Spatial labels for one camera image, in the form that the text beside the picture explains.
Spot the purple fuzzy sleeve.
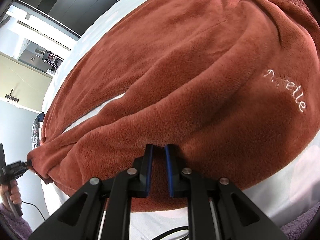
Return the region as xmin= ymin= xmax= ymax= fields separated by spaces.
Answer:
xmin=1 ymin=203 xmax=33 ymax=240

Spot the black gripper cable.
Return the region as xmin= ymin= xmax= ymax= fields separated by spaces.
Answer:
xmin=21 ymin=200 xmax=49 ymax=222

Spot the rust red fleece garment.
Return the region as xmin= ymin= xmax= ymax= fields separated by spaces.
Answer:
xmin=26 ymin=0 xmax=320 ymax=213

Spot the dark floral folded garment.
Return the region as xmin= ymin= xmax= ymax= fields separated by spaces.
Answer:
xmin=31 ymin=112 xmax=45 ymax=150

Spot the beige bedroom door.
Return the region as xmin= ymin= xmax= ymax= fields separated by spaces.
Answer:
xmin=1 ymin=53 xmax=52 ymax=113

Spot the person's left hand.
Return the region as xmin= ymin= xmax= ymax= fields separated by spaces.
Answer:
xmin=1 ymin=180 xmax=22 ymax=209

